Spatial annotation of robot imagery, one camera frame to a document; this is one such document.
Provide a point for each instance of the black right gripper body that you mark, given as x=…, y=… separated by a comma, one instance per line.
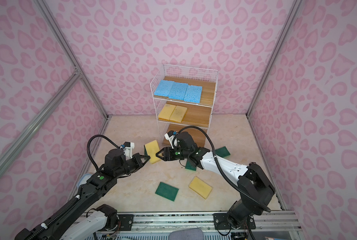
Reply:
x=175, y=154

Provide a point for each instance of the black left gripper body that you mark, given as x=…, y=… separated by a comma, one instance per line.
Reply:
x=133, y=164

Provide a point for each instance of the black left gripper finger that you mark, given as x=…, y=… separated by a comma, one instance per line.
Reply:
x=144, y=158
x=143, y=164

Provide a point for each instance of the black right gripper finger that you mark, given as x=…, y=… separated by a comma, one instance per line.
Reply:
x=165, y=159
x=161, y=153

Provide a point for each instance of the small yellow sponge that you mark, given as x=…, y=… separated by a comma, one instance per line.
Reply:
x=166, y=112

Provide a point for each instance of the blue sponge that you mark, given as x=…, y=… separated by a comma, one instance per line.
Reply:
x=178, y=91
x=193, y=94
x=163, y=88

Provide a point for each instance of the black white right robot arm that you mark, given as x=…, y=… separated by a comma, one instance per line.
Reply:
x=254, y=187

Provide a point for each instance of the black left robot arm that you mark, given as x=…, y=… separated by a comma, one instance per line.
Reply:
x=98, y=185

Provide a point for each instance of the green sponge middle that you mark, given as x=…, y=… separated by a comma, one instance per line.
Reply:
x=189, y=166

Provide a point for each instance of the green sponge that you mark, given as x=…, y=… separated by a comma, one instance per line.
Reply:
x=189, y=166
x=223, y=152

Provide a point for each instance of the green scouring pad front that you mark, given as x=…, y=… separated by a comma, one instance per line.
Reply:
x=167, y=191

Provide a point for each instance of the green sponge right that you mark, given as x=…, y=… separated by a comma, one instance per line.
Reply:
x=223, y=152

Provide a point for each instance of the grey chair back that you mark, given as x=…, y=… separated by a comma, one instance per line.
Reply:
x=188, y=234

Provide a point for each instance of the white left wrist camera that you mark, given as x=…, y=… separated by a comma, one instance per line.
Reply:
x=128, y=149

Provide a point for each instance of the white wire wooden shelf rack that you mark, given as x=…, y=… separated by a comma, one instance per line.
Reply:
x=197, y=114

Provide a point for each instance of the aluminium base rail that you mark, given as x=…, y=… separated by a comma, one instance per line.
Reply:
x=277, y=225

